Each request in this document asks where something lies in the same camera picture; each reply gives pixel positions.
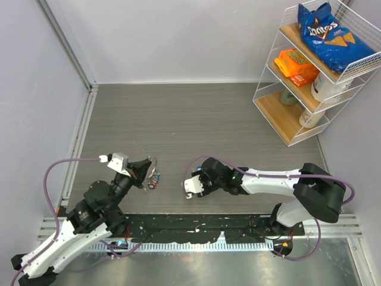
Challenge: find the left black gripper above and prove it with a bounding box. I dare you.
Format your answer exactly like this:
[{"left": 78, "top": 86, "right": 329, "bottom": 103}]
[{"left": 108, "top": 159, "right": 152, "bottom": 212}]

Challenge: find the large metal keyring with keys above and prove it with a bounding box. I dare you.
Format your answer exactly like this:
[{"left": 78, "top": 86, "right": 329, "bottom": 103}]
[{"left": 147, "top": 158, "right": 161, "bottom": 189}]

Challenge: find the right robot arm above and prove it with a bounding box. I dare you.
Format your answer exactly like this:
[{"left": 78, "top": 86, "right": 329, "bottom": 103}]
[{"left": 185, "top": 157, "right": 346, "bottom": 235}]

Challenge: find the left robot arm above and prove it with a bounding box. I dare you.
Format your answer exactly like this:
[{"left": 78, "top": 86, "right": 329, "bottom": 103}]
[{"left": 11, "top": 153, "right": 152, "bottom": 285}]

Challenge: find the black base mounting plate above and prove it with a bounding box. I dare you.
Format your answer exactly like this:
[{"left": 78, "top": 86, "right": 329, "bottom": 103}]
[{"left": 111, "top": 214, "right": 305, "bottom": 244}]

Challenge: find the grey cup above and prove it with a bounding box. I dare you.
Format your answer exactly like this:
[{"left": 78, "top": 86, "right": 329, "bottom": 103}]
[{"left": 279, "top": 88, "right": 298, "bottom": 105}]

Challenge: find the cream bottle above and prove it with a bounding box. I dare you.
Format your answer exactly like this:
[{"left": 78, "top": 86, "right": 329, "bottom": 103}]
[{"left": 299, "top": 109, "right": 325, "bottom": 129}]

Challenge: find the orange snack box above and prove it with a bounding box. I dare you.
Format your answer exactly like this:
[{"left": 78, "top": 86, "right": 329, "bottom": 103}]
[{"left": 274, "top": 49, "right": 319, "bottom": 88}]

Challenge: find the white plastic jug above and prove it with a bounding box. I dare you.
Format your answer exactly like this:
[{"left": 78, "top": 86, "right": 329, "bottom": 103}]
[{"left": 311, "top": 72, "right": 353, "bottom": 102}]

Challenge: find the blue Doritos chip bag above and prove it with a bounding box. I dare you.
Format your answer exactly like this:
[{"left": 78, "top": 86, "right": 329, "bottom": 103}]
[{"left": 297, "top": 2, "right": 375, "bottom": 73}]

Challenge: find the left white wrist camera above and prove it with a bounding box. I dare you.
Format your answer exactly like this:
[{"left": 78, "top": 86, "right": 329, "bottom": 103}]
[{"left": 98, "top": 153, "right": 129, "bottom": 176}]

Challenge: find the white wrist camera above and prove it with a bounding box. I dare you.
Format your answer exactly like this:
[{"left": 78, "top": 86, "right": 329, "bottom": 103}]
[
  {"left": 98, "top": 153, "right": 129, "bottom": 176},
  {"left": 183, "top": 175, "right": 204, "bottom": 199}
]

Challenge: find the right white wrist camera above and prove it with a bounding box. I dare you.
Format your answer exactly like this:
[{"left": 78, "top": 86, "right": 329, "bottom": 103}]
[{"left": 183, "top": 175, "right": 204, "bottom": 199}]

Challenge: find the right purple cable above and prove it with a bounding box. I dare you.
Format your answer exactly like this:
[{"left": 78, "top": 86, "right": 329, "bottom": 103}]
[{"left": 182, "top": 154, "right": 356, "bottom": 261}]

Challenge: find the purple cable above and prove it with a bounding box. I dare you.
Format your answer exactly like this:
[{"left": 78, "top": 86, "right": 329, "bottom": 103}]
[
  {"left": 8, "top": 157, "right": 149, "bottom": 285},
  {"left": 182, "top": 154, "right": 356, "bottom": 261}
]

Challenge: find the white slotted cable duct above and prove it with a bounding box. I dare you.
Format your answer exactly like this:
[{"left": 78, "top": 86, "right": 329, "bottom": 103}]
[{"left": 83, "top": 238, "right": 273, "bottom": 253}]

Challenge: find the aluminium frame rail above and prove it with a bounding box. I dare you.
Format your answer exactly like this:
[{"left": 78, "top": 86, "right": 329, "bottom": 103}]
[{"left": 35, "top": 0, "right": 99, "bottom": 241}]

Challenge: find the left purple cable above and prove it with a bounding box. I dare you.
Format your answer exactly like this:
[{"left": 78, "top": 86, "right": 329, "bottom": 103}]
[{"left": 8, "top": 157, "right": 149, "bottom": 285}]

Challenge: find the white wire shelf rack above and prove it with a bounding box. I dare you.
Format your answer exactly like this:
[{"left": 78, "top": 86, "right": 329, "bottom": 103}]
[{"left": 253, "top": 1, "right": 380, "bottom": 146}]

